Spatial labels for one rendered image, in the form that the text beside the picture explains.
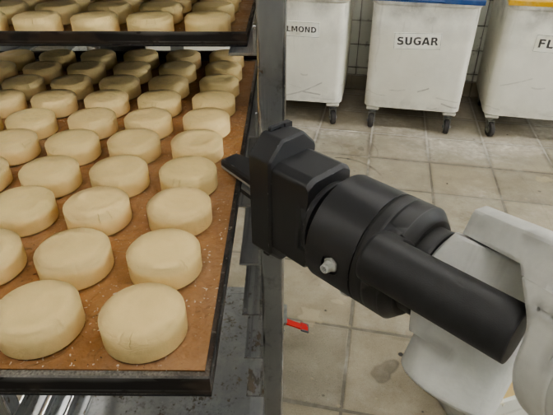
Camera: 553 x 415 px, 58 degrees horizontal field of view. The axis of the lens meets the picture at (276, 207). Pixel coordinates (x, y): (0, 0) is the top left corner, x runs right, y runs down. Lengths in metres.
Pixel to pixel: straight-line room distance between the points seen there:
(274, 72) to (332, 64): 2.31
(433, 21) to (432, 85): 0.33
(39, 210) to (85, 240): 0.06
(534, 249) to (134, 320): 0.22
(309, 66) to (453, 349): 2.58
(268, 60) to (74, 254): 0.28
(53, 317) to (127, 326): 0.04
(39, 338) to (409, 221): 0.23
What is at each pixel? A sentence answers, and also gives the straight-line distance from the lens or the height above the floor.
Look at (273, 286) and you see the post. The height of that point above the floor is 0.73.
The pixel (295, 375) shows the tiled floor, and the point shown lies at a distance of 1.51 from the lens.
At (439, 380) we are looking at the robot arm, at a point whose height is 0.93.
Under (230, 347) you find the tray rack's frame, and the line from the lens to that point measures 1.38.
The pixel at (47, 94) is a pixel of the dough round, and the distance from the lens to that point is 0.66.
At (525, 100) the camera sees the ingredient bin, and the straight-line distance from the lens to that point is 2.96.
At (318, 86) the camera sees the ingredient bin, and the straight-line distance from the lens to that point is 2.88.
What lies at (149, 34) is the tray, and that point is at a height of 1.05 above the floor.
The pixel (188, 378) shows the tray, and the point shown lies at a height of 0.97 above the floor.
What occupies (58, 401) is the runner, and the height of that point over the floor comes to 0.32.
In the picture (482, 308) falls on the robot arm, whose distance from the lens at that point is 0.29.
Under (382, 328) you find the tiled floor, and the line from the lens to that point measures 1.65.
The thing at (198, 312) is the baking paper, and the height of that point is 0.95.
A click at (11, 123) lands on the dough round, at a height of 0.97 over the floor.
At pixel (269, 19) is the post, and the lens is 0.51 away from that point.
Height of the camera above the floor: 1.18
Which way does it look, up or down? 33 degrees down
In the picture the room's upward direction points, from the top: straight up
